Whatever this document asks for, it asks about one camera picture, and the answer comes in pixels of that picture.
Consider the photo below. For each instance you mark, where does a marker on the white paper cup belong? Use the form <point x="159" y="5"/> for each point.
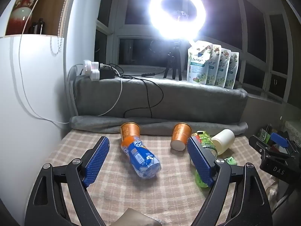
<point x="223" y="140"/>

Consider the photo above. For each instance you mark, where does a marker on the orange paper cup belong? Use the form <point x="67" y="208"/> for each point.
<point x="180" y="135"/>
<point x="130" y="130"/>

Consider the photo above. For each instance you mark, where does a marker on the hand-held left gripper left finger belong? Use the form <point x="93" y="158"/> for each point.
<point x="97" y="162"/>

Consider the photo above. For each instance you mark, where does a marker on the white power strip with plugs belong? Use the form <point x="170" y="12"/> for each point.
<point x="90" y="69"/>

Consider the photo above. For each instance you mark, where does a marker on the black power adapter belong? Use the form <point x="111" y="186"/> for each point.
<point x="107" y="74"/>

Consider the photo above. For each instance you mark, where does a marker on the dark bottles on shelf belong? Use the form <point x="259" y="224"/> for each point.
<point x="37" y="27"/>

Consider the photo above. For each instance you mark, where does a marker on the black tripod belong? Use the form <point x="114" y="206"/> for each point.
<point x="174" y="61"/>

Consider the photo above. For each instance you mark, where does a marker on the crumpled white plastic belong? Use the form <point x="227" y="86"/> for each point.
<point x="272" y="190"/>

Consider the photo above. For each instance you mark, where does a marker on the brown paper piece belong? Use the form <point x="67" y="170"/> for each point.
<point x="134" y="219"/>

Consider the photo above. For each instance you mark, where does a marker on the small green packet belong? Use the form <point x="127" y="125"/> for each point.
<point x="230" y="161"/>

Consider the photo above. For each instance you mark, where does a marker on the green label plastic bottle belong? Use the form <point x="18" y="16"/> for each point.
<point x="207" y="143"/>

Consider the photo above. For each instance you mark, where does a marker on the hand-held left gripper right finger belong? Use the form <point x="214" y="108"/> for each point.
<point x="199" y="162"/>

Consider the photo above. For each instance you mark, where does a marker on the blue label plastic bottle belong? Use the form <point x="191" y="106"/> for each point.
<point x="141" y="159"/>

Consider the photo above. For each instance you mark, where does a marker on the grey folded blanket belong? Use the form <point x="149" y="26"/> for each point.
<point x="188" y="101"/>

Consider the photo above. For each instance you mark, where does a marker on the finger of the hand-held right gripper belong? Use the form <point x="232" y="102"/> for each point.
<point x="258" y="143"/>
<point x="279" y="140"/>

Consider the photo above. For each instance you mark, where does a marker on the window frame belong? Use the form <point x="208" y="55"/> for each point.
<point x="114" y="11"/>

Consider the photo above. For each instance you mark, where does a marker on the green label box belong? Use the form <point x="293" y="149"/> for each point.
<point x="264" y="136"/>

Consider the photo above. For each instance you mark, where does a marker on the red white vase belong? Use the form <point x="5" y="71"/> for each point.
<point x="20" y="16"/>

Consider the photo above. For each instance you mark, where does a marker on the white cabinet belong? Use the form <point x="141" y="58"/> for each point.
<point x="35" y="80"/>

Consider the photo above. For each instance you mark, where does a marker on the beige plaid blanket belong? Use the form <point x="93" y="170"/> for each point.
<point x="169" y="188"/>

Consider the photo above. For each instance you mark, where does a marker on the white green food pouch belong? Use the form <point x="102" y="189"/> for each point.
<point x="214" y="68"/>
<point x="232" y="74"/>
<point x="223" y="71"/>
<point x="197" y="63"/>

